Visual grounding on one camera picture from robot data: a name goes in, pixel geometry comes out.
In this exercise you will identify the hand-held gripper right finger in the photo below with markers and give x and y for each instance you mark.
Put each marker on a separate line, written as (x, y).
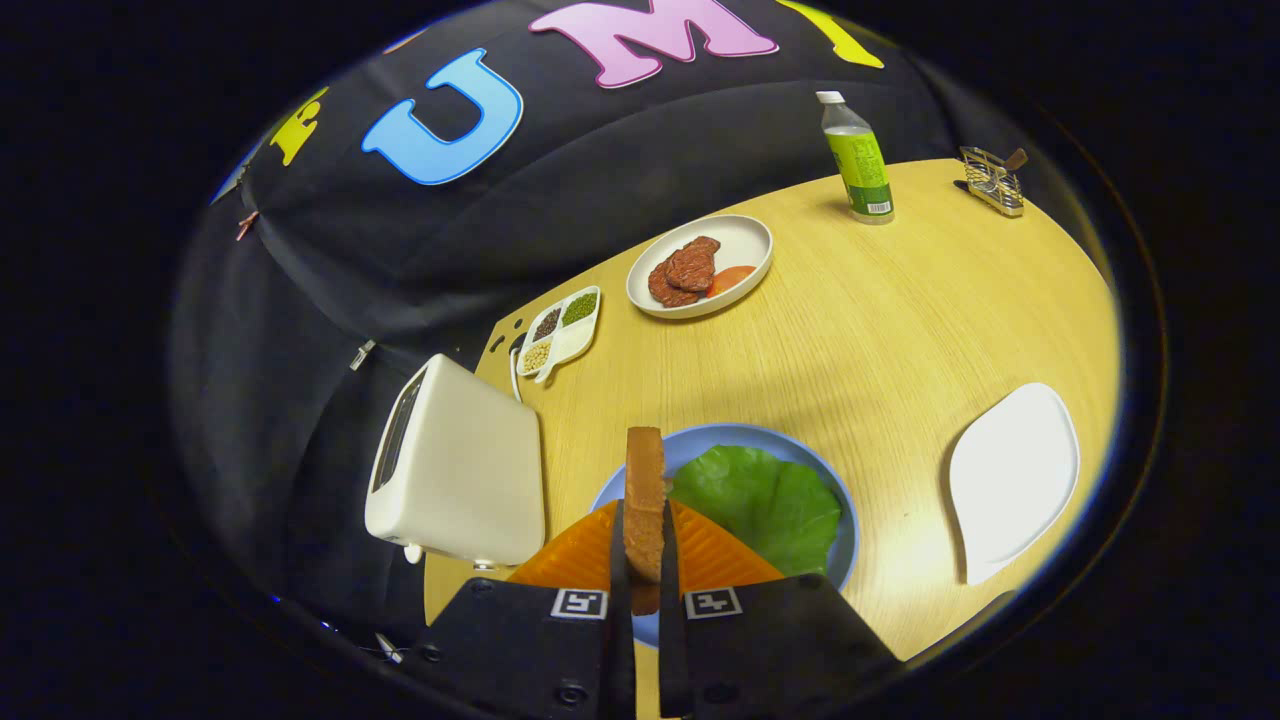
(668, 560)

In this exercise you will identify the green label drink bottle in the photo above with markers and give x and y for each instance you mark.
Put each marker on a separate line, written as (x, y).
(860, 165)

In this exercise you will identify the brown meat patty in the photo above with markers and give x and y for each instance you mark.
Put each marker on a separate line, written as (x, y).
(665, 292)
(692, 265)

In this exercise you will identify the green lettuce leaf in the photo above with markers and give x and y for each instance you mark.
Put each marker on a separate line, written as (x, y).
(760, 500)

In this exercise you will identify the black backdrop cloth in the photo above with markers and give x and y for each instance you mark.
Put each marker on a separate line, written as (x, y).
(600, 150)

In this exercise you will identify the white divided bean tray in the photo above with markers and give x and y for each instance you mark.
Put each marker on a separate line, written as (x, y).
(575, 340)

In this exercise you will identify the red cloth clip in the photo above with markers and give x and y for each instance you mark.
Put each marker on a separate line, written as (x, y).
(246, 225)

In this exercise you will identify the red tomato slice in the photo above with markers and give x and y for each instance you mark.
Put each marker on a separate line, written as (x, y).
(732, 278)

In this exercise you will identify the white rounded square plate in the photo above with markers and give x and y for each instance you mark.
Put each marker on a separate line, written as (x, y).
(1010, 480)

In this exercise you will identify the white toaster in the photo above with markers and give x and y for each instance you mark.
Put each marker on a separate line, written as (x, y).
(470, 470)

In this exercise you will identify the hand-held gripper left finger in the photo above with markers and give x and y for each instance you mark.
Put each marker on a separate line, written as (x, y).
(618, 560)

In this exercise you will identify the blue round plate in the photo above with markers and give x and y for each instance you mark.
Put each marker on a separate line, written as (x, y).
(700, 440)

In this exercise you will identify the silver cloth clip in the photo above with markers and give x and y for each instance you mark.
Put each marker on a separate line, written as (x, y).
(362, 354)

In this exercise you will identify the white oval plate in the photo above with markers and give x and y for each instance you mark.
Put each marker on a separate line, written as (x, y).
(745, 240)

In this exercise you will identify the toasted bread slice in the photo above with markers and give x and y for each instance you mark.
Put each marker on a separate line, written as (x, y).
(645, 500)

